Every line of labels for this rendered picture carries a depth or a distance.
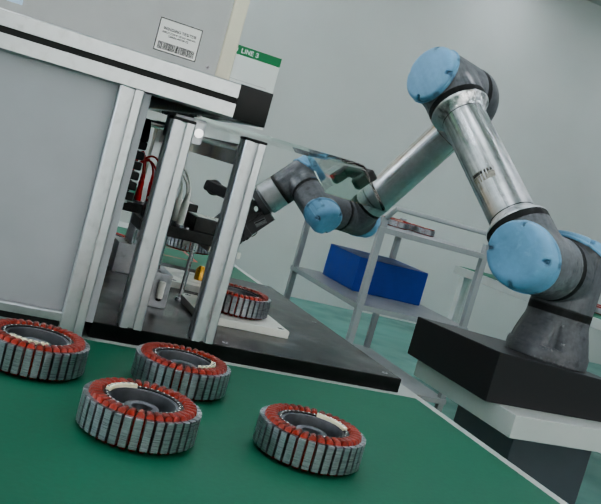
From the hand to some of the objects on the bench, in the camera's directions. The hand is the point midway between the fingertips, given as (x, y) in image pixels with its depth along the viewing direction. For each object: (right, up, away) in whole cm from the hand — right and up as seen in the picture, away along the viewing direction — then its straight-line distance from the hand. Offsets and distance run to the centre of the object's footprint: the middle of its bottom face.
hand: (186, 241), depth 191 cm
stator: (+12, -18, -95) cm, 97 cm away
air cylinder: (-6, -6, -39) cm, 40 cm away
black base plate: (+9, -13, -45) cm, 48 cm away
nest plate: (+15, -13, -56) cm, 59 cm away
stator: (+15, -12, -56) cm, 59 cm away
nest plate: (+7, -9, -34) cm, 35 cm away
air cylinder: (+2, -10, -62) cm, 62 cm away
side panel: (-15, -10, -90) cm, 92 cm away
